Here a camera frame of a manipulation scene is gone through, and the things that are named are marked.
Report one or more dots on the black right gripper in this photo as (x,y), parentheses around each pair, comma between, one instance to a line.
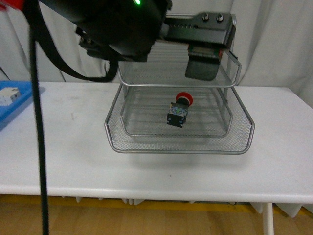
(207,34)

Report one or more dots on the red emergency stop button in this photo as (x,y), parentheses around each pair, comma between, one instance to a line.
(178,110)

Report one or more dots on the silver mesh tray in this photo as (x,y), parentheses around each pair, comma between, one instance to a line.
(166,68)
(236,141)
(144,113)

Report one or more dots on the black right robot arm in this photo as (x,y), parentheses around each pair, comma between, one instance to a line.
(125,30)

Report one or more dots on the white curtain backdrop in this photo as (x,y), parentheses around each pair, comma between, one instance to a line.
(273,42)

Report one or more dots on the white table leg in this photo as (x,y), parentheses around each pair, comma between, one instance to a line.
(268,222)

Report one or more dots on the blue plastic tray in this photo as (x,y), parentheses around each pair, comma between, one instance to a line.
(12,106)

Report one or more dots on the red block on wrist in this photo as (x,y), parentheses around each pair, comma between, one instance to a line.
(14,4)

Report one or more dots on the white circuit breaker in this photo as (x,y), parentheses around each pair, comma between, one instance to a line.
(9,95)

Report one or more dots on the silver mesh rack frame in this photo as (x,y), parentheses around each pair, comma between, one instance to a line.
(191,52)

